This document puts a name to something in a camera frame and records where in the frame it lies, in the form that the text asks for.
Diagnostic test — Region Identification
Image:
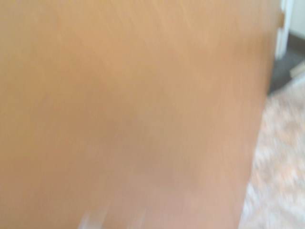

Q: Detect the light brown wooden door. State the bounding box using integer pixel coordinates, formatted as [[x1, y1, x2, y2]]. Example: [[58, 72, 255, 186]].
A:
[[0, 0, 285, 229]]

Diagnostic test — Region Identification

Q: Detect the gray woven carpet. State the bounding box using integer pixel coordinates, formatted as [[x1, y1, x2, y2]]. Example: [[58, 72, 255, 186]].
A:
[[268, 32, 305, 94]]

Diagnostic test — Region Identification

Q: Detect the white door frame trim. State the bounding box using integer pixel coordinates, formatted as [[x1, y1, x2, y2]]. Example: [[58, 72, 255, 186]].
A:
[[274, 0, 305, 59]]

